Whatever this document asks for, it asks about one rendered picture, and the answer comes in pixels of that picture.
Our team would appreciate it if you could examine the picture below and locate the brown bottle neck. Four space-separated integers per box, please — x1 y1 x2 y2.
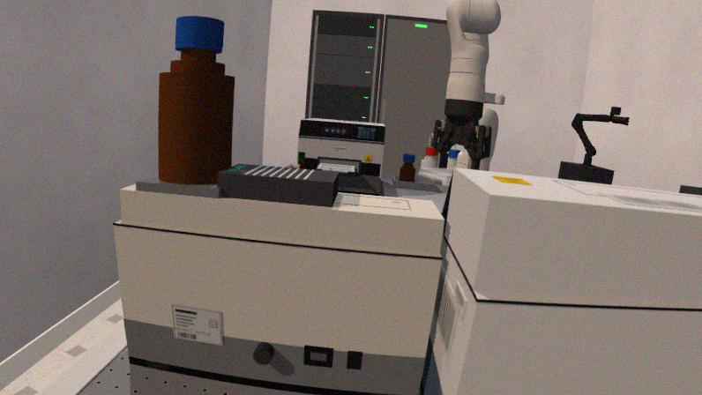
181 48 216 62

